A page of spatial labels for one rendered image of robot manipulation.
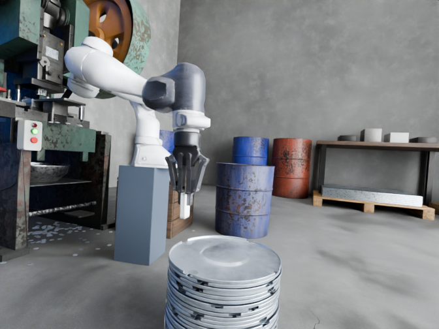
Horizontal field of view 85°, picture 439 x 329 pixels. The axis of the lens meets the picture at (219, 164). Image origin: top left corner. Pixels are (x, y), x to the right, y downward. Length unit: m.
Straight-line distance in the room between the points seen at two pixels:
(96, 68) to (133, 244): 0.76
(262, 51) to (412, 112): 2.53
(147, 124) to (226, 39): 4.05
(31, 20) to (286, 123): 3.58
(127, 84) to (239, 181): 0.95
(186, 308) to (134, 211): 0.67
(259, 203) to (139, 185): 0.79
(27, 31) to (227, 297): 1.58
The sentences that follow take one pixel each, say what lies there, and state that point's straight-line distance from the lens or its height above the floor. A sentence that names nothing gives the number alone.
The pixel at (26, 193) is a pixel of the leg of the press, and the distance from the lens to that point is 1.45.
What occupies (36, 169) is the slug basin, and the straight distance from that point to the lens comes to 1.65.
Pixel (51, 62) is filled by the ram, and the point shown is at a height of 1.01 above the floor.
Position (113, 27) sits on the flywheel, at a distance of 2.10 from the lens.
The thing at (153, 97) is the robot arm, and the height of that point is 0.66.
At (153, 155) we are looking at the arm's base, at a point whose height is 0.50.
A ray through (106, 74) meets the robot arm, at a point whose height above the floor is 0.74.
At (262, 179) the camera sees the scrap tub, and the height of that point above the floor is 0.39.
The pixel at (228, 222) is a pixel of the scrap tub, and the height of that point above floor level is 0.09.
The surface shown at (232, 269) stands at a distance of 0.60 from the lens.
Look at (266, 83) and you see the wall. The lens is 4.55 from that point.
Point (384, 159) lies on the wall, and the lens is 4.38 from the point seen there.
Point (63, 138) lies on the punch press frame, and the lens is 1.60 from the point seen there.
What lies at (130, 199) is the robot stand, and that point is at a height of 0.30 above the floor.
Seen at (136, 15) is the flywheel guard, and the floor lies 1.42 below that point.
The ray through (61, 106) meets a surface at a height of 0.75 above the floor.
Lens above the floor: 0.51
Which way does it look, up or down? 1 degrees down
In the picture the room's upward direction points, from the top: 4 degrees clockwise
